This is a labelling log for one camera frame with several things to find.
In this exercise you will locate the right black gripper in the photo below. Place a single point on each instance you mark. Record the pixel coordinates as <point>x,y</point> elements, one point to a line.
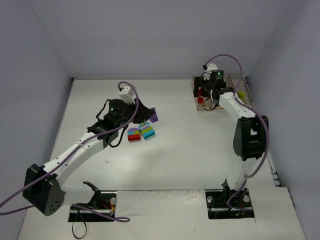
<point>198,88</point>

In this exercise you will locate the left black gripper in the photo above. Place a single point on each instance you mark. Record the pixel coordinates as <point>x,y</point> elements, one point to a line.
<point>141,113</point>

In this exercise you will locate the red lego brick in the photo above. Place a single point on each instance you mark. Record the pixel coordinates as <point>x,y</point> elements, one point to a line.
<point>198,92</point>

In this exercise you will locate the small lime green lego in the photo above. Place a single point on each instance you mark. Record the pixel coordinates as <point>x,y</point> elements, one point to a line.
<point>242,96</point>

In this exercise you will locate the purple lego brick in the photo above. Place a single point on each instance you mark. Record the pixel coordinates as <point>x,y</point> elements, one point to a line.
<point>154,118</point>

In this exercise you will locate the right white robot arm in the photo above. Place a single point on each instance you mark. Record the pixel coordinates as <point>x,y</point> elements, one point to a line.
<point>250,141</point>

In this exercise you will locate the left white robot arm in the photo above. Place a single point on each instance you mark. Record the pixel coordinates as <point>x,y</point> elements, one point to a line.
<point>44,185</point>

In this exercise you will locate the small red lego cube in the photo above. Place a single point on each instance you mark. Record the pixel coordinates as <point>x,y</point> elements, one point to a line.
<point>200,100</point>

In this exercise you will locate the clear bin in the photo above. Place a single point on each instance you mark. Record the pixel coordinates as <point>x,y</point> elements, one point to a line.
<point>201,96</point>
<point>233,80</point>

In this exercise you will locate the multicolour stacked lego block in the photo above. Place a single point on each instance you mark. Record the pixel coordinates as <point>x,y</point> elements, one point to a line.
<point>133,134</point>

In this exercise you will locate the teal green monster lego stack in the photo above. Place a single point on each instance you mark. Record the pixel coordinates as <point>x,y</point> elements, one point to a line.
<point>146,130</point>

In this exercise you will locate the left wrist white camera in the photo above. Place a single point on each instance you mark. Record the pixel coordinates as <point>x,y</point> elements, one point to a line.
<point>127,95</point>

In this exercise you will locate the wrist white camera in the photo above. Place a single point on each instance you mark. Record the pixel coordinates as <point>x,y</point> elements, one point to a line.
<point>208,70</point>
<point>127,95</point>

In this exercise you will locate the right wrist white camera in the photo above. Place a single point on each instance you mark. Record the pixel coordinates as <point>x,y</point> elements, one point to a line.
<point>208,70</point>

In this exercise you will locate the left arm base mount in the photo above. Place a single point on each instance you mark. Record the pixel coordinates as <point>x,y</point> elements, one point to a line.
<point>105,205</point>

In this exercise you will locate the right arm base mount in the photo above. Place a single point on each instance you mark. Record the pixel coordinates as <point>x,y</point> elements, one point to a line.
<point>221,207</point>

